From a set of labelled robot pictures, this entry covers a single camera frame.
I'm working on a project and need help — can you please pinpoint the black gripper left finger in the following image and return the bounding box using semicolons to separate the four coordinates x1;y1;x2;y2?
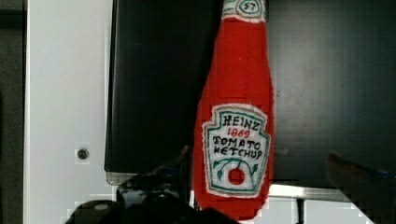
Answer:
65;147;239;224

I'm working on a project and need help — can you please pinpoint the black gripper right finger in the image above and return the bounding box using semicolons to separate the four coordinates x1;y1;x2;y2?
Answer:
326;153;396;224

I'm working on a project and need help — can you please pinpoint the red plush ketchup bottle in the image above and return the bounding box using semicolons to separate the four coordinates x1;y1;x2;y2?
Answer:
192;0;275;221

